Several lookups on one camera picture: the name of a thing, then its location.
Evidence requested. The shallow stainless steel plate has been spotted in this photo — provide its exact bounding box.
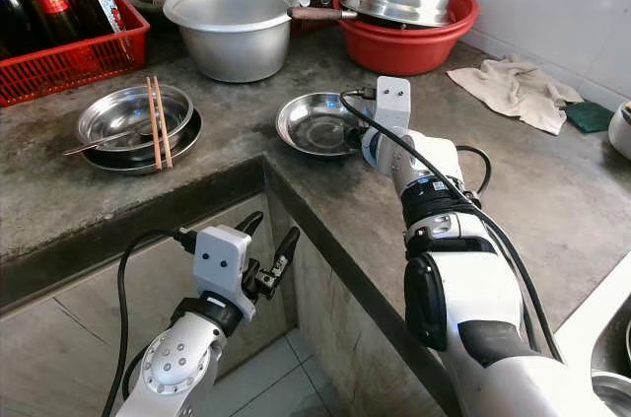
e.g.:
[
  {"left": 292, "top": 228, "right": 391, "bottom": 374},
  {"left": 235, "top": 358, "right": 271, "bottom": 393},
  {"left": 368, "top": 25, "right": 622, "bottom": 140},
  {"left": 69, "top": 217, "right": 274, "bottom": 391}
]
[
  {"left": 275, "top": 92, "right": 368, "bottom": 158},
  {"left": 81, "top": 111, "right": 203, "bottom": 174}
]

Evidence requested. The red plastic basin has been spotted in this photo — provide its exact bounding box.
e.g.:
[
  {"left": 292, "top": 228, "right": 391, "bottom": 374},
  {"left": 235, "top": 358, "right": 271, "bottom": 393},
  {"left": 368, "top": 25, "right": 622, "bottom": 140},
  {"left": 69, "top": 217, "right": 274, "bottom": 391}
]
[{"left": 333, "top": 0, "right": 479, "bottom": 77}]

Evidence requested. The grey wood cabinet door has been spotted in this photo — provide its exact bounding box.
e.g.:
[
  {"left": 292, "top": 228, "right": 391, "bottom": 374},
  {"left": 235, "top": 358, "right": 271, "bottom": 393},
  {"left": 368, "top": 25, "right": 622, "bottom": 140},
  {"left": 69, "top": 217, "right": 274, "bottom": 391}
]
[
  {"left": 0, "top": 313, "right": 119, "bottom": 417},
  {"left": 49, "top": 192, "right": 282, "bottom": 413},
  {"left": 261, "top": 195, "right": 455, "bottom": 417}
]

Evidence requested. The wooden chopstick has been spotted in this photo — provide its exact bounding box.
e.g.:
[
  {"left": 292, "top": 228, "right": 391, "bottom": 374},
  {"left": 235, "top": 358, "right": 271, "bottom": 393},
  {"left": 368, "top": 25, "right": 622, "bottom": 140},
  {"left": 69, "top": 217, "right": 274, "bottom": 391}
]
[
  {"left": 152, "top": 76, "right": 174, "bottom": 168},
  {"left": 145, "top": 79, "right": 163, "bottom": 170}
]

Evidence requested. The aluminium cooking pot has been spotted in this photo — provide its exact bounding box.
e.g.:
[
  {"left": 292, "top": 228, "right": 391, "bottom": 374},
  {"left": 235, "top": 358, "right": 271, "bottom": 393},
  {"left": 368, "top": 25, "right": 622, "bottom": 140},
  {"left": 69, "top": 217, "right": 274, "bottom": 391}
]
[{"left": 163, "top": 0, "right": 300, "bottom": 84}]

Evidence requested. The beige dish cloth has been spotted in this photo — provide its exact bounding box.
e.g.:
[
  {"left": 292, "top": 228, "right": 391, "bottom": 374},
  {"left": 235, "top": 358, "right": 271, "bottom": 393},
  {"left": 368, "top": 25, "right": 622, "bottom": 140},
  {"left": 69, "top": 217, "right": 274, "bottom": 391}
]
[{"left": 447, "top": 57, "right": 585, "bottom": 135}]

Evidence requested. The green scouring sponge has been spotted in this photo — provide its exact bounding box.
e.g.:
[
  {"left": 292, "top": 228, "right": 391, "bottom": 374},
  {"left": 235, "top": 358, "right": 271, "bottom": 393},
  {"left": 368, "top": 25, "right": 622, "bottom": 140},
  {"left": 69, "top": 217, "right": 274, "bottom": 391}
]
[{"left": 564, "top": 100, "right": 614, "bottom": 134}]

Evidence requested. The red plastic bottle basket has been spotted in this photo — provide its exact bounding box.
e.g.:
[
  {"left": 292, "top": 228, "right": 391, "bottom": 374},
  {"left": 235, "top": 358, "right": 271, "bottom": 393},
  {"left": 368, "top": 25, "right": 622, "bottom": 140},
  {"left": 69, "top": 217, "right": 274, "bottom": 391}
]
[{"left": 0, "top": 0, "right": 151, "bottom": 107}]

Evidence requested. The white round container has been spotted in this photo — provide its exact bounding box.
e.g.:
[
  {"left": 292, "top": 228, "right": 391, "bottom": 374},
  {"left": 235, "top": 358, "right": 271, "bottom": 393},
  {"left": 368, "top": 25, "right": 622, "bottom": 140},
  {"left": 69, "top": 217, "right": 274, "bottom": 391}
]
[{"left": 606, "top": 100, "right": 631, "bottom": 162}]

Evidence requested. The stainless steel sink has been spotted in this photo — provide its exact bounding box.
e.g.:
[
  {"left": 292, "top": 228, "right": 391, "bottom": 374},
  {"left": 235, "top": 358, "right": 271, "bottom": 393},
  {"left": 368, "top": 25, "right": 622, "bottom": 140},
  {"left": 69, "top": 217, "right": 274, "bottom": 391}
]
[{"left": 552, "top": 249, "right": 631, "bottom": 417}]

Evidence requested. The tall dark sauce bottle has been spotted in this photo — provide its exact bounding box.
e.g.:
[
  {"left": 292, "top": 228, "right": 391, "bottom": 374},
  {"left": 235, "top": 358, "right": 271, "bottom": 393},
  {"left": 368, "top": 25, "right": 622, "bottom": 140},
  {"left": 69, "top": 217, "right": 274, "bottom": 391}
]
[{"left": 0, "top": 0, "right": 50, "bottom": 58}]

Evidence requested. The red capped sauce bottle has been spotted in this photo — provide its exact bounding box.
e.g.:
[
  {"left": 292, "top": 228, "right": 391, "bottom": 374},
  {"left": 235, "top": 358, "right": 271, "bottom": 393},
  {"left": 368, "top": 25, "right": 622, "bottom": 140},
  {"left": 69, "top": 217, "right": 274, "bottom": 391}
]
[{"left": 25, "top": 0, "right": 75, "bottom": 43}]

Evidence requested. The wide stainless steel bowl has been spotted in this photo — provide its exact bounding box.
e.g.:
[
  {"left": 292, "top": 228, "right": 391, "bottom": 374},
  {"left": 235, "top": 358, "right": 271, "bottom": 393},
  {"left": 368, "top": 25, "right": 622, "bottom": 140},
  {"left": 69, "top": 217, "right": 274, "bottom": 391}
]
[{"left": 590, "top": 333, "right": 631, "bottom": 410}]

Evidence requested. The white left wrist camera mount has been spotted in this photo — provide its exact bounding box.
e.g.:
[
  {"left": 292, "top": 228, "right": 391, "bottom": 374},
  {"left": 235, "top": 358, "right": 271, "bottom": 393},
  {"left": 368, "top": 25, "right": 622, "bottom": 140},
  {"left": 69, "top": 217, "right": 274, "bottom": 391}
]
[{"left": 192, "top": 225, "right": 254, "bottom": 321}]

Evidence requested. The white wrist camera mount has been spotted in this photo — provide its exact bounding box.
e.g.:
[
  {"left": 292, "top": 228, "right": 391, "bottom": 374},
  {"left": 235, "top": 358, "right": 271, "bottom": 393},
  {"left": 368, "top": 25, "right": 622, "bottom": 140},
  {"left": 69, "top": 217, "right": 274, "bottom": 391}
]
[
  {"left": 373, "top": 76, "right": 412, "bottom": 137},
  {"left": 192, "top": 225, "right": 254, "bottom": 321}
]

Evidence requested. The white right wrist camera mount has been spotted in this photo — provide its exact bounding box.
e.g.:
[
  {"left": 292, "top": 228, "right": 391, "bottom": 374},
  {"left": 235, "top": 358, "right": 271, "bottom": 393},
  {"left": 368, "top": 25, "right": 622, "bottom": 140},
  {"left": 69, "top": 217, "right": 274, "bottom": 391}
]
[{"left": 373, "top": 76, "right": 412, "bottom": 137}]

